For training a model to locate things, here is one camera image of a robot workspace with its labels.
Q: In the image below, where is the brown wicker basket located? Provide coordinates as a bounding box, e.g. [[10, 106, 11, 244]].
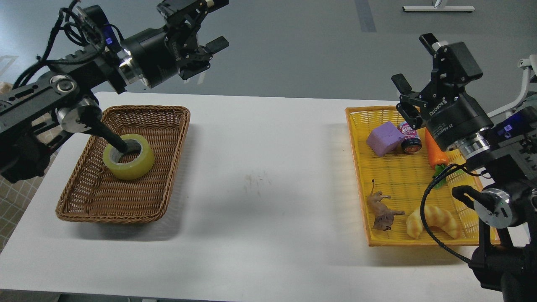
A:
[[56, 105, 190, 224]]

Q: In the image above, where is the white stand base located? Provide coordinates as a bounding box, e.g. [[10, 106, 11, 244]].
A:
[[402, 0, 475, 13]]

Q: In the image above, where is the toy carrot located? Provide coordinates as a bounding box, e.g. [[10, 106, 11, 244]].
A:
[[424, 128, 464, 179]]

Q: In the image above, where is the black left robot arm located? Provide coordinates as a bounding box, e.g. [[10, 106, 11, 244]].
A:
[[0, 0, 229, 183]]

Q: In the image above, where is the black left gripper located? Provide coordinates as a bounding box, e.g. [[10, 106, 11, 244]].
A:
[[122, 0, 229, 88]]

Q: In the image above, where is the toy lion figure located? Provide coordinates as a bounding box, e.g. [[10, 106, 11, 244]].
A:
[[367, 179, 406, 232]]

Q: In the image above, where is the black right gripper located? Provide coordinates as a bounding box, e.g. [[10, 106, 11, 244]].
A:
[[391, 33, 493, 151]]

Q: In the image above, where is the toy croissant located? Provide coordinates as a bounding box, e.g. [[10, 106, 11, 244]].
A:
[[406, 205, 461, 239]]

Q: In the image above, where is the purple foam block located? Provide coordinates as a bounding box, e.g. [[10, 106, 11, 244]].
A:
[[366, 122, 404, 157]]

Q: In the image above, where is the yellow plastic basket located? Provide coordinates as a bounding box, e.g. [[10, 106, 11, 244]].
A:
[[345, 105, 483, 247]]

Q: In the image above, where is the yellow tape roll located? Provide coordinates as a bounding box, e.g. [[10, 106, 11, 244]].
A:
[[102, 133, 155, 180]]

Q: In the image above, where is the small pink can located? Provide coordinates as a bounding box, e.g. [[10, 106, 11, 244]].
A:
[[397, 122, 422, 154]]

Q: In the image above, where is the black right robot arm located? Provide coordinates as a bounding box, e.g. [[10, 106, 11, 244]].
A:
[[391, 33, 537, 302]]

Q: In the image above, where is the white chair base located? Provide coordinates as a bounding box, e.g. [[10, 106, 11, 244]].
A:
[[487, 54, 537, 118]]

